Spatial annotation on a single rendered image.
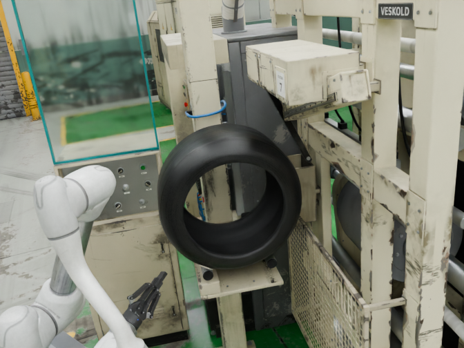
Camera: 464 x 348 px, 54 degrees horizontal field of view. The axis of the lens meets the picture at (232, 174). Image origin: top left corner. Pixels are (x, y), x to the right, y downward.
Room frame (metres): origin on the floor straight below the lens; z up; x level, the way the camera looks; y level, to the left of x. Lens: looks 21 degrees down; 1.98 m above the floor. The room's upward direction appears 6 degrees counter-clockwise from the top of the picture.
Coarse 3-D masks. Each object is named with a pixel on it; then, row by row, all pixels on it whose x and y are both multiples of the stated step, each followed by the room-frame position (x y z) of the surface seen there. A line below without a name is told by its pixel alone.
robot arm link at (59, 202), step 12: (48, 180) 1.29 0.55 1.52; (60, 180) 1.31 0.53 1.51; (72, 180) 1.36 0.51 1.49; (36, 192) 1.28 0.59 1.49; (48, 192) 1.27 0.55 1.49; (60, 192) 1.28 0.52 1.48; (72, 192) 1.31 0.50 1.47; (84, 192) 1.35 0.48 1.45; (36, 204) 1.27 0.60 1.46; (48, 204) 1.25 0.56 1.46; (60, 204) 1.26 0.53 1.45; (72, 204) 1.29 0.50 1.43; (84, 204) 1.33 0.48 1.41; (48, 216) 1.25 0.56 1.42; (60, 216) 1.25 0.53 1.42; (72, 216) 1.28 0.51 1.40; (48, 228) 1.24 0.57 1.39; (60, 228) 1.25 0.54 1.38; (72, 228) 1.27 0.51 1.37
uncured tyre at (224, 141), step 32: (224, 128) 1.78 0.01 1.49; (192, 160) 1.63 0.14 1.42; (224, 160) 1.62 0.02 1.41; (256, 160) 1.64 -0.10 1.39; (288, 160) 1.70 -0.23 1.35; (160, 192) 1.65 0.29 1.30; (288, 192) 1.66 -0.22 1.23; (192, 224) 1.88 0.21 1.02; (224, 224) 1.92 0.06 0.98; (256, 224) 1.91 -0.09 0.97; (288, 224) 1.66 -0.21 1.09; (192, 256) 1.60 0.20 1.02; (224, 256) 1.62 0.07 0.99; (256, 256) 1.64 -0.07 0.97
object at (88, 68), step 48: (48, 0) 2.27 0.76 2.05; (96, 0) 2.30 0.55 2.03; (48, 48) 2.26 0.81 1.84; (96, 48) 2.29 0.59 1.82; (48, 96) 2.25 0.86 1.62; (96, 96) 2.28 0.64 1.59; (144, 96) 2.32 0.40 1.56; (48, 144) 2.24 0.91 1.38; (96, 144) 2.28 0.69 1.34; (144, 144) 2.31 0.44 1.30
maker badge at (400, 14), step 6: (378, 6) 1.48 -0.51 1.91; (384, 6) 1.45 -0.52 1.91; (390, 6) 1.41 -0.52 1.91; (396, 6) 1.38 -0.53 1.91; (402, 6) 1.35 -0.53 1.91; (408, 6) 1.31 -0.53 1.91; (378, 12) 1.48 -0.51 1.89; (384, 12) 1.45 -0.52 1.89; (390, 12) 1.41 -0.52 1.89; (396, 12) 1.38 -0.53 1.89; (402, 12) 1.35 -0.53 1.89; (408, 12) 1.31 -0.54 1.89; (378, 18) 1.48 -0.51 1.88; (384, 18) 1.45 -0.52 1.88; (390, 18) 1.41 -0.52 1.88; (396, 18) 1.37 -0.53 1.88; (402, 18) 1.34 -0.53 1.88; (408, 18) 1.31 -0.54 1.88
